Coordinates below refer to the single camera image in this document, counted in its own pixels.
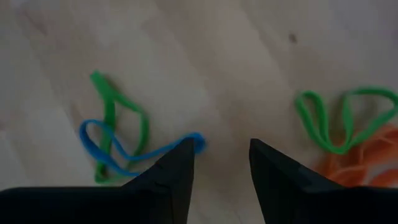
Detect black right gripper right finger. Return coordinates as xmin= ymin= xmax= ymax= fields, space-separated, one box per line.
xmin=249 ymin=138 xmax=398 ymax=224

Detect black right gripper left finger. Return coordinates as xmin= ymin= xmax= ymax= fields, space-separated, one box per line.
xmin=0 ymin=138 xmax=195 ymax=224

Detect blue rubber band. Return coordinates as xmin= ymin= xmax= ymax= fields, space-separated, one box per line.
xmin=78 ymin=119 xmax=207 ymax=177

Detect green rubber band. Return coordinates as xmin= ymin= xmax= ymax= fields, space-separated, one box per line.
xmin=90 ymin=70 xmax=150 ymax=185
xmin=294 ymin=86 xmax=398 ymax=156

